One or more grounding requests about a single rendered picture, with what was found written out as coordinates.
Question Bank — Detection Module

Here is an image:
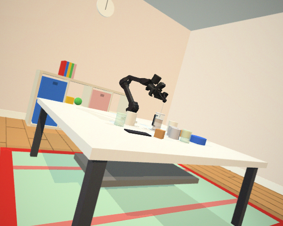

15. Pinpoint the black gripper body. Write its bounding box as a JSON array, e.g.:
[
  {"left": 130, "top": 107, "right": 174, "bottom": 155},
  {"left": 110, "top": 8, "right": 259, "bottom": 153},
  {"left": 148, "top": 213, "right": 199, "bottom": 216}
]
[{"left": 149, "top": 86, "right": 168, "bottom": 97}]

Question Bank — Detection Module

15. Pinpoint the tan square block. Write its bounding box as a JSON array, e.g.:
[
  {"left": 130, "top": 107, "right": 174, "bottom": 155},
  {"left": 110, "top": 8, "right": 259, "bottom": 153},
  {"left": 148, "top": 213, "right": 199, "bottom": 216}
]
[{"left": 154, "top": 129, "right": 166, "bottom": 139}]

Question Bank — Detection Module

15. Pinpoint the blue cylinder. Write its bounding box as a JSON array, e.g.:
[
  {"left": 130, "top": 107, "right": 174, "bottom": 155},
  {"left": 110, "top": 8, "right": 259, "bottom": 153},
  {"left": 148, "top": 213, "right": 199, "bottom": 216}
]
[{"left": 190, "top": 135, "right": 207, "bottom": 145}]

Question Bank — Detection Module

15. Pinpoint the cream cylinder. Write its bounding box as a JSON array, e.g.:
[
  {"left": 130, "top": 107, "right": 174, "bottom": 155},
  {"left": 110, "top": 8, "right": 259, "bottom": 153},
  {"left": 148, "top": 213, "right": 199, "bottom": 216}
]
[
  {"left": 125, "top": 111, "right": 137, "bottom": 126},
  {"left": 166, "top": 121, "right": 178, "bottom": 131}
]

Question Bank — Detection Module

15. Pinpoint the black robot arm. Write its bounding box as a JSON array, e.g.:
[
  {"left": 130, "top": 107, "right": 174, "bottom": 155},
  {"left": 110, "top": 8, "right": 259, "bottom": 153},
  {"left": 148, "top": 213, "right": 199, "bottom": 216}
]
[{"left": 119, "top": 74, "right": 166, "bottom": 113}]

